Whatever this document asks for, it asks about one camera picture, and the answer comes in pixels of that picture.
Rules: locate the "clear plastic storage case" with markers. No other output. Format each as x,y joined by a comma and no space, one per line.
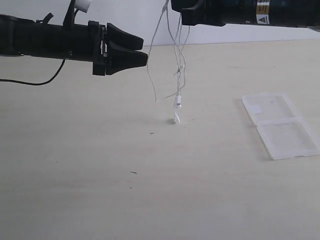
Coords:
282,129

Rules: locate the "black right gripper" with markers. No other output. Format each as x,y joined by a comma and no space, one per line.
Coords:
216,12

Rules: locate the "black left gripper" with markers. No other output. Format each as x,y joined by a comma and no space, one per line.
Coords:
86,43

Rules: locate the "white wired earphones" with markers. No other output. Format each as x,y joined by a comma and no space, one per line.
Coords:
178,48

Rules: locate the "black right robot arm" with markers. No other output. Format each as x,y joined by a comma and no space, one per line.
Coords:
270,13

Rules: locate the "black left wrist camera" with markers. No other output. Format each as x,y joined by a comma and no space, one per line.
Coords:
81,5

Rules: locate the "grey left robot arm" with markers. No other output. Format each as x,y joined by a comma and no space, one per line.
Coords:
17,36

